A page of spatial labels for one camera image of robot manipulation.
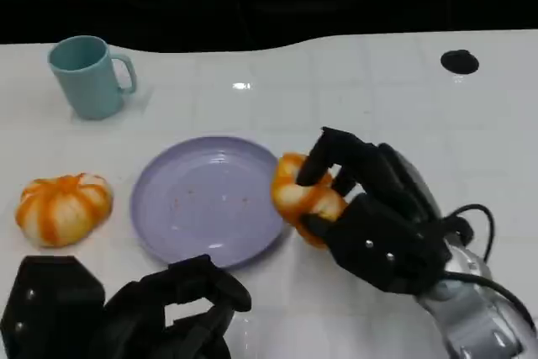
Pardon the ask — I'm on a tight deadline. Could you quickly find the black round table grommet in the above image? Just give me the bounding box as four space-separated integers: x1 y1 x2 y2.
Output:
440 50 480 74

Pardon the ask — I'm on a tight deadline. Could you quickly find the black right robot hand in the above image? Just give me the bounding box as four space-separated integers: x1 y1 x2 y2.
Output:
296 125 474 297

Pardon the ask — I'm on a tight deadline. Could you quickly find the orange and white toy bread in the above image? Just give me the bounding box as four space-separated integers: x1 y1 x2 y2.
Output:
15 172 115 249
271 151 350 249

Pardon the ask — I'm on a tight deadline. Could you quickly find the pale green mug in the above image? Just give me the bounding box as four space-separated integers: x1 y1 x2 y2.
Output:
47 34 138 121

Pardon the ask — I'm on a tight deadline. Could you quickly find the lilac plate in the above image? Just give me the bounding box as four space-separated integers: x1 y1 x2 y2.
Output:
129 135 293 270

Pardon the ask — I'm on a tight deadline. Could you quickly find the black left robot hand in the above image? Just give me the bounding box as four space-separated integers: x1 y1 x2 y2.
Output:
0 253 253 359

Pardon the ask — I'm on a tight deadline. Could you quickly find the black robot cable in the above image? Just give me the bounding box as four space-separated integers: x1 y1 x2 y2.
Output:
439 203 538 326

